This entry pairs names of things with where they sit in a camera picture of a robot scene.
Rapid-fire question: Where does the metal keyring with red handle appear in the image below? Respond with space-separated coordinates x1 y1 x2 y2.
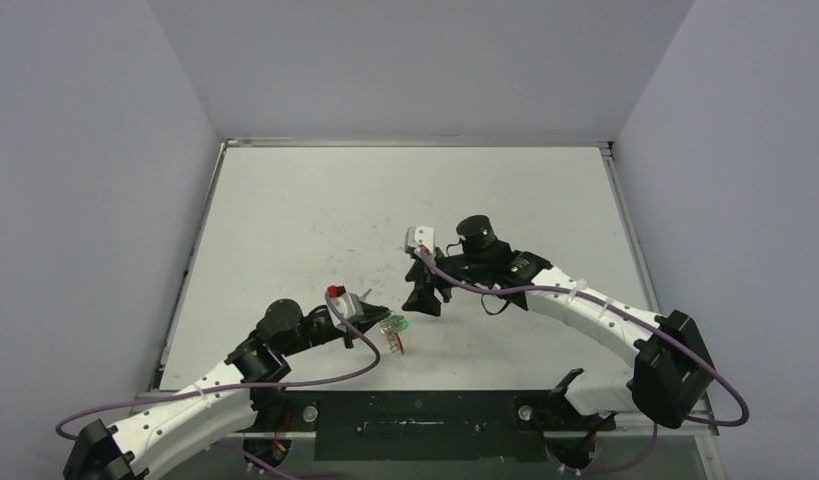
379 315 409 355

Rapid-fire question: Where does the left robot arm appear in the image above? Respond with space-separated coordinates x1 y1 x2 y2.
63 291 392 479

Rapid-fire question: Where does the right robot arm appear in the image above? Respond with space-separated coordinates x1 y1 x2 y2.
403 215 714 429

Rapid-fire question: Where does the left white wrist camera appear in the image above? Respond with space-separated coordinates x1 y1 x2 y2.
326 285 364 330

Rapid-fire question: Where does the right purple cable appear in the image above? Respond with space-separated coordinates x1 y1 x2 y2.
415 246 751 477

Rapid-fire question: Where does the purple cable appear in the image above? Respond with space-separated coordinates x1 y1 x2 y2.
55 288 382 480
415 246 751 477

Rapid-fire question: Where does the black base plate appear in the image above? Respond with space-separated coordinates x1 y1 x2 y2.
240 390 616 465

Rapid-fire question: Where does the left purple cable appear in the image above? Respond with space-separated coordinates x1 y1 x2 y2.
55 288 382 480

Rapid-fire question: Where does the aluminium front rail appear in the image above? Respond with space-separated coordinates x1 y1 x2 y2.
122 389 719 440

